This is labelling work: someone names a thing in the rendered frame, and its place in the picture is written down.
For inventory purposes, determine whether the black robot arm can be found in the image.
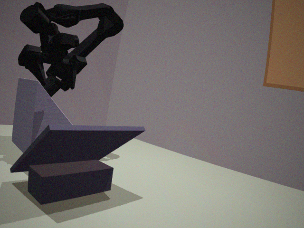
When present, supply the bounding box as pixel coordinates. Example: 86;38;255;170
20;2;124;97

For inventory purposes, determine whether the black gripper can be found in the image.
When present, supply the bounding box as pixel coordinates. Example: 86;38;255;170
18;34;87;90

